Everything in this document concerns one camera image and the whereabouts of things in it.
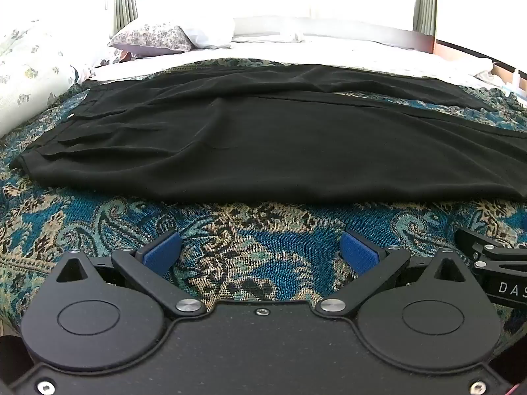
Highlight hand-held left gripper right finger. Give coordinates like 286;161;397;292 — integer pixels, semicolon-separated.
315;231;472;318

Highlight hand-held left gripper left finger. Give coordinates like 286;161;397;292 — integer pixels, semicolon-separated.
53;231;207;319

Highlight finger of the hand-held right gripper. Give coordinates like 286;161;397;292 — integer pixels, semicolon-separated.
455;226;527;275

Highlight black pants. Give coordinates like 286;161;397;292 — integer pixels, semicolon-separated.
9;63;527;205

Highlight teal paisley blanket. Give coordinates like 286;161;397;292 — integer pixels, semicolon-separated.
0;58;527;338

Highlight crumpled white cloth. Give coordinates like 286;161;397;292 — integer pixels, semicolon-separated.
473;59;527;93

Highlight white bedsheet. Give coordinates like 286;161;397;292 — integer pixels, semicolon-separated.
88;35;508;88

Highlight purple floral pillow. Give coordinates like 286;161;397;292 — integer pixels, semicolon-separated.
108;22;195;59

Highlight large white floral pillow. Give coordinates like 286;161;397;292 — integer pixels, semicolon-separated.
0;19;80;139

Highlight plain white pillow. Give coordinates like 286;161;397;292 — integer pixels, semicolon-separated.
176;17;236;49

